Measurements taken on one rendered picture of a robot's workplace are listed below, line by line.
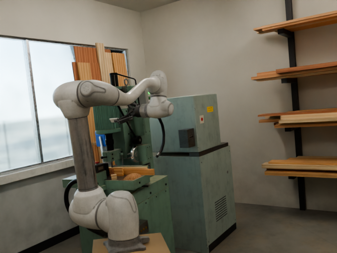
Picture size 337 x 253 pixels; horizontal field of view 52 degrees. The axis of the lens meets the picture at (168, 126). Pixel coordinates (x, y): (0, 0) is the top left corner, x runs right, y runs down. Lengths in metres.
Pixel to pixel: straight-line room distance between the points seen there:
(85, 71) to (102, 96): 2.43
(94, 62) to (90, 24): 0.48
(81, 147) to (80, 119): 0.14
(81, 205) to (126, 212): 0.25
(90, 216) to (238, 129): 2.91
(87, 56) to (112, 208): 2.73
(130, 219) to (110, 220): 0.10
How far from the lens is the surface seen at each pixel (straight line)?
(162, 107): 2.05
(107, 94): 1.63
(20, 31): 3.79
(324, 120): 3.51
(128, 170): 2.38
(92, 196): 1.79
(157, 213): 2.60
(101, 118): 2.36
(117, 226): 1.71
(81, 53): 4.14
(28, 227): 3.76
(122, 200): 1.69
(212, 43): 4.52
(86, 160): 1.76
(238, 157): 4.44
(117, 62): 4.46
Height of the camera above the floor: 1.37
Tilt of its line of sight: 4 degrees down
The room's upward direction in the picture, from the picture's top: 6 degrees counter-clockwise
